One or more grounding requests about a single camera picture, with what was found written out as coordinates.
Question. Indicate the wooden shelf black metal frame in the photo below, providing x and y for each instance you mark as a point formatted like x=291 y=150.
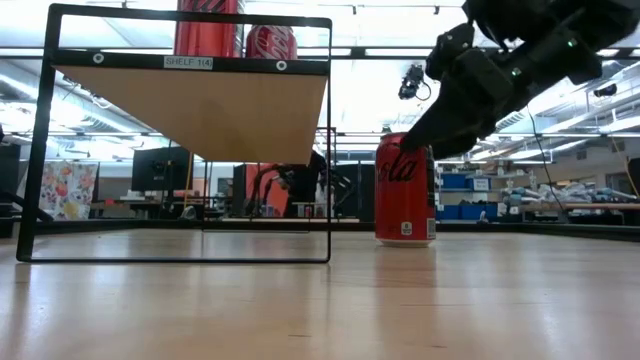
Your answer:
x=200 y=115

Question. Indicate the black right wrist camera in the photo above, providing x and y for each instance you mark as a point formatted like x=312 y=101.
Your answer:
x=450 y=50

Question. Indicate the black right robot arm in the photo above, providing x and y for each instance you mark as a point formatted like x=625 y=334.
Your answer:
x=590 y=25

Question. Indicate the black ceiling fixture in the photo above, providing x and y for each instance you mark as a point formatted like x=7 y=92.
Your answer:
x=606 y=90

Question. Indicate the floral patterned cloth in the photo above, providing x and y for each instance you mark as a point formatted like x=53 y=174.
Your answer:
x=67 y=192

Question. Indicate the background black robot arm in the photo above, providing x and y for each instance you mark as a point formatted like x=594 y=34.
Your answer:
x=302 y=185

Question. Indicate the black cabinet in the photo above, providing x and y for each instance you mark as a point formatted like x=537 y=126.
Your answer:
x=362 y=195

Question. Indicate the rack with blue bins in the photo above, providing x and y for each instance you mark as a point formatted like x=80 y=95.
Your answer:
x=455 y=181

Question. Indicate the orange partition panel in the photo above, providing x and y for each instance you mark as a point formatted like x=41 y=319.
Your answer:
x=255 y=175

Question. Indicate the red cola can white script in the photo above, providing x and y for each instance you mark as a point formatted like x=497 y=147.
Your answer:
x=271 y=45

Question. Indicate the cluttered background workbench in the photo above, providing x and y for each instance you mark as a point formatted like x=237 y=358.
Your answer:
x=550 y=192

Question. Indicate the black overhead camera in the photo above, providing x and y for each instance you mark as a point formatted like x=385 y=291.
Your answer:
x=411 y=82

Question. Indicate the black background monitor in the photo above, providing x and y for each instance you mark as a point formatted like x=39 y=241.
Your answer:
x=160 y=170

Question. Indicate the overhead LED light bar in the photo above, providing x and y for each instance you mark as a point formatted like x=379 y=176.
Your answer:
x=380 y=52

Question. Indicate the red cola can black script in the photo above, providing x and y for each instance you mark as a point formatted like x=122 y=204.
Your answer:
x=402 y=210
x=205 y=35

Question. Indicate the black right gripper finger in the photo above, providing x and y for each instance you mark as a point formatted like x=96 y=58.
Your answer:
x=445 y=120
x=457 y=147

